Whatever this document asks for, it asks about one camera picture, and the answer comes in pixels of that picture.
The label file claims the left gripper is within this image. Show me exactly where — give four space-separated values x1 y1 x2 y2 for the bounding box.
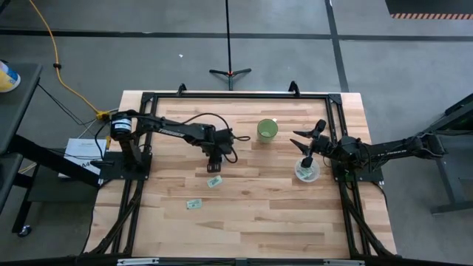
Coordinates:
203 128 236 174

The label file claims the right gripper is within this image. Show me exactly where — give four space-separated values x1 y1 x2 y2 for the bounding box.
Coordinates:
289 118 336 169

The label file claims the large clear plastic bin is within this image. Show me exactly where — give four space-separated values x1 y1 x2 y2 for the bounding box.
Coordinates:
294 158 321 183

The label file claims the green cup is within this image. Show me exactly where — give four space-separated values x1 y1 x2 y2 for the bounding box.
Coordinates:
256 117 279 144

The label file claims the black tripod stand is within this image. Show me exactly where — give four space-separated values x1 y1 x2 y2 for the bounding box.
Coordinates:
208 0 252 92

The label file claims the white paper box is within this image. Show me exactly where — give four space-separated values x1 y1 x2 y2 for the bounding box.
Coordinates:
64 137 108 179

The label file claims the black metal floor stand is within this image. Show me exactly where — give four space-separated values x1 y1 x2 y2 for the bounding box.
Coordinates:
430 92 473 216

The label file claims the orange black hazard tape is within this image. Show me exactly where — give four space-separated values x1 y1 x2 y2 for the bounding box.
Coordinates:
390 13 473 21

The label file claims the black floor mat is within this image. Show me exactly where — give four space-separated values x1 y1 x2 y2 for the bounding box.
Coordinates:
385 0 473 15

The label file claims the black side cart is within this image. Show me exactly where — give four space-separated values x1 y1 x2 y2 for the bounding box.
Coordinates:
0 62 101 238

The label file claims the yellow white blue canister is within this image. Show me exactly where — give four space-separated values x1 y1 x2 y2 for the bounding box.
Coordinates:
0 61 21 93

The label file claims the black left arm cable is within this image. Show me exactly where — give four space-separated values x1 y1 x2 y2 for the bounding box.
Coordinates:
183 112 252 164

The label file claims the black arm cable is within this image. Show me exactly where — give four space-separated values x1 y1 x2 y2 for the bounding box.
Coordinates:
353 140 376 175
183 112 252 164

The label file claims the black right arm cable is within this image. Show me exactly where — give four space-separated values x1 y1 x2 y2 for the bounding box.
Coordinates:
353 140 376 175

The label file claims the black aluminium table frame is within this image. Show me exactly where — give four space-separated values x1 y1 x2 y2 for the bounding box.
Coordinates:
84 91 398 259

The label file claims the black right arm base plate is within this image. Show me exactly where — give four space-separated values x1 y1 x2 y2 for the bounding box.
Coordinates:
330 162 384 185

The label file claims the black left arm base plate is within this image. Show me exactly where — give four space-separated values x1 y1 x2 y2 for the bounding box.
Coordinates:
98 151 152 181

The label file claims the silver frame bracket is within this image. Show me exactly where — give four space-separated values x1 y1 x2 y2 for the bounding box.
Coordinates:
117 257 160 266
324 259 365 266

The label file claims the black floor cable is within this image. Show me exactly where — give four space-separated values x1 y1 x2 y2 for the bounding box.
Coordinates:
36 83 112 129

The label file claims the yellow extension cable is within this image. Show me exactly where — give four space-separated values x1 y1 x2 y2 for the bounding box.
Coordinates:
28 0 112 121

